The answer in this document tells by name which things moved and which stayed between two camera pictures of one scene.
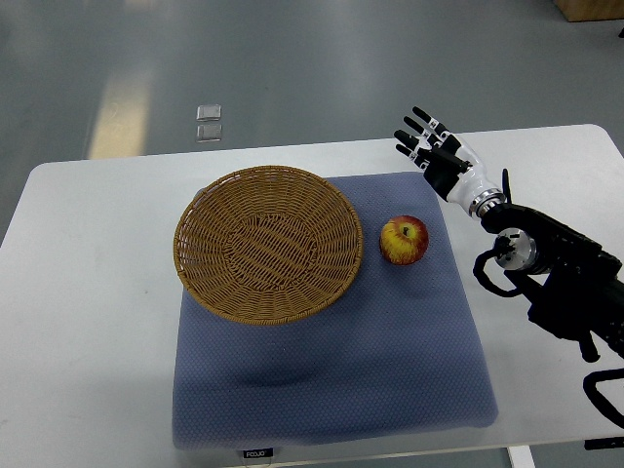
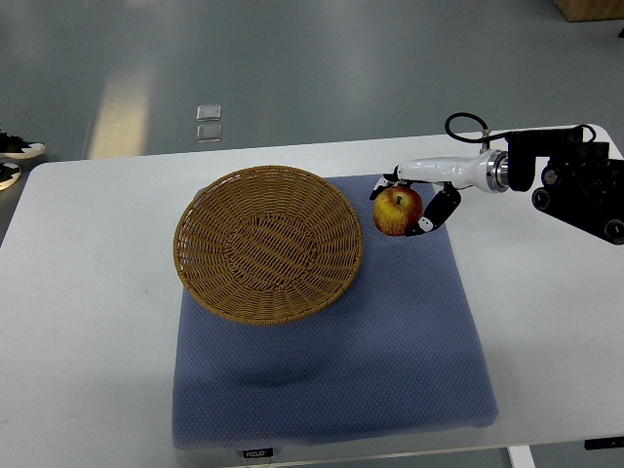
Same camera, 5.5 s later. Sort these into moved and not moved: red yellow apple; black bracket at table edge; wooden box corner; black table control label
Moved: red yellow apple
Not moved: black bracket at table edge; wooden box corner; black table control label
